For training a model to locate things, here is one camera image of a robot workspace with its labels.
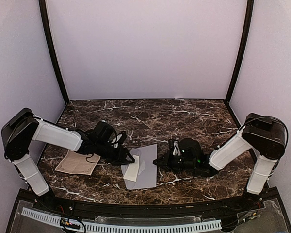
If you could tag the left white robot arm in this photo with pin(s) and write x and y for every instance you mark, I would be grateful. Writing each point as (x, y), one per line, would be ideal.
(26, 128)

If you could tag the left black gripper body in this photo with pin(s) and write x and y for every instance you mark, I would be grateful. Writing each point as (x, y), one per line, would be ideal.
(113, 157)

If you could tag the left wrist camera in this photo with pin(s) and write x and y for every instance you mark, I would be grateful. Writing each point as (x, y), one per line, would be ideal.
(120, 138)

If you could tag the white letter paper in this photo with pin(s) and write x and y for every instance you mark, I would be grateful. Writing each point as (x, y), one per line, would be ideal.
(132, 170)

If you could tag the black front rail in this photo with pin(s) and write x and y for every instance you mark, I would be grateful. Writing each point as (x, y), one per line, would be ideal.
(84, 209)

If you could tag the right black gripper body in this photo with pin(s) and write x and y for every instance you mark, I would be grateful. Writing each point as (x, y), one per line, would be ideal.
(175, 164)

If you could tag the beige decorated letter sheet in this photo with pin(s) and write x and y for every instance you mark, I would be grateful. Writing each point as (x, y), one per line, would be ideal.
(74, 163)

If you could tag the right black frame post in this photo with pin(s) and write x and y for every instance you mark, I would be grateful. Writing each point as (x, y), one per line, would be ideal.
(241, 50)

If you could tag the black frame post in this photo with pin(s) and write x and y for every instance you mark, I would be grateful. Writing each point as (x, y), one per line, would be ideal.
(241, 50)
(51, 50)

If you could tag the left black frame post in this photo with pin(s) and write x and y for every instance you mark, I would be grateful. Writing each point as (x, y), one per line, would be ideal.
(51, 50)

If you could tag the grey envelope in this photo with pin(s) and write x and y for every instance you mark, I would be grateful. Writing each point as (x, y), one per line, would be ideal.
(147, 175)

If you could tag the white slotted cable duct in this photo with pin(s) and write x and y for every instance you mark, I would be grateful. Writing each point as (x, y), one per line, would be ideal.
(124, 225)

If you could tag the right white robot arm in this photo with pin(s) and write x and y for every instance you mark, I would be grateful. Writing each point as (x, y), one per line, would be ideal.
(266, 134)

